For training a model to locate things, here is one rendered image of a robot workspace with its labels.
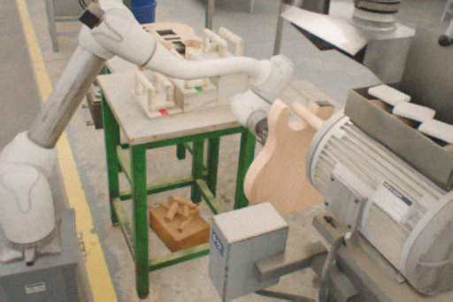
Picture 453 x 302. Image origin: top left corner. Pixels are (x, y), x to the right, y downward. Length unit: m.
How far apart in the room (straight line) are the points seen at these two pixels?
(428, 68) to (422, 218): 0.33
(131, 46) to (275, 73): 0.53
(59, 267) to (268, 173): 0.73
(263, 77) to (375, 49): 0.61
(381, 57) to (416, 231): 0.40
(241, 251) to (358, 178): 0.31
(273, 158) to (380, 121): 0.46
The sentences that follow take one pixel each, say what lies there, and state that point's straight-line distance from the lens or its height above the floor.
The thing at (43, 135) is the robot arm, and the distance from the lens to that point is 1.61.
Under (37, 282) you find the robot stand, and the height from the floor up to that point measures 0.63.
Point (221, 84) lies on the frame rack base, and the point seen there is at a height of 1.04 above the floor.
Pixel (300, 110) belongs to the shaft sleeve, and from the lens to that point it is 1.25.
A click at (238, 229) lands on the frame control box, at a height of 1.12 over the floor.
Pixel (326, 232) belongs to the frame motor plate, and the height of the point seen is 1.11.
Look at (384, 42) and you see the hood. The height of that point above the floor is 1.52.
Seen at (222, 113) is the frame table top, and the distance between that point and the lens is 1.89.
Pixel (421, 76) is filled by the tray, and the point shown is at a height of 1.47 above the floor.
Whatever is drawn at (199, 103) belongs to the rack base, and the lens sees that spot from 1.88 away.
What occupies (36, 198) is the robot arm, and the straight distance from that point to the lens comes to 1.49.
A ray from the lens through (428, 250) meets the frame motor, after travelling 0.86.
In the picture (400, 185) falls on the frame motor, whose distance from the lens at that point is 0.90.
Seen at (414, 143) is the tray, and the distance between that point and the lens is 0.87.
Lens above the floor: 1.82
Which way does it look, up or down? 30 degrees down
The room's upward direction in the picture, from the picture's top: 5 degrees clockwise
